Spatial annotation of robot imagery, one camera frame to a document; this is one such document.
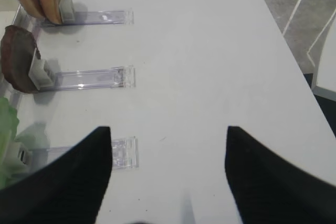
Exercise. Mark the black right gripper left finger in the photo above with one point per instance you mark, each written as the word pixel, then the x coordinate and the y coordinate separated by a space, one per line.
pixel 68 190

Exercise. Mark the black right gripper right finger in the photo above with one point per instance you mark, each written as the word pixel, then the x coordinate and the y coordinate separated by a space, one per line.
pixel 268 189

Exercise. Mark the grey lettuce pusher block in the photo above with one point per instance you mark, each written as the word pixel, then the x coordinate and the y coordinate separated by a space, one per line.
pixel 25 149

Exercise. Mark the green lettuce in rack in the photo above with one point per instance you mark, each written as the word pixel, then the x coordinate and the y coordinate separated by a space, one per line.
pixel 10 164

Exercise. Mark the grey patty pusher block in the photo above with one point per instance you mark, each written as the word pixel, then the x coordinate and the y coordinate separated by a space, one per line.
pixel 41 74

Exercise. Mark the clear right acrylic rack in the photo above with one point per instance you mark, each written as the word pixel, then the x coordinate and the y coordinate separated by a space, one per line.
pixel 12 13

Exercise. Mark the brown patty in rack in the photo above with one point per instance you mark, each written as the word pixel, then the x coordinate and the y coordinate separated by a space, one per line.
pixel 17 50

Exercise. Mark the grey bun pusher block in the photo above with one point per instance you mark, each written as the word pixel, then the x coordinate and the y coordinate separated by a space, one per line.
pixel 67 11

